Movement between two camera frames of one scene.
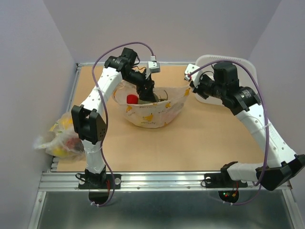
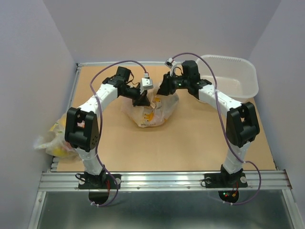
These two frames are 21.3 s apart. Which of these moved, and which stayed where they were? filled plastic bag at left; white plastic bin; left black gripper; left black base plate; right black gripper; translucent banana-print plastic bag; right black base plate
Moved: left black gripper; translucent banana-print plastic bag; right black gripper
Stayed: white plastic bin; left black base plate; filled plastic bag at left; right black base plate
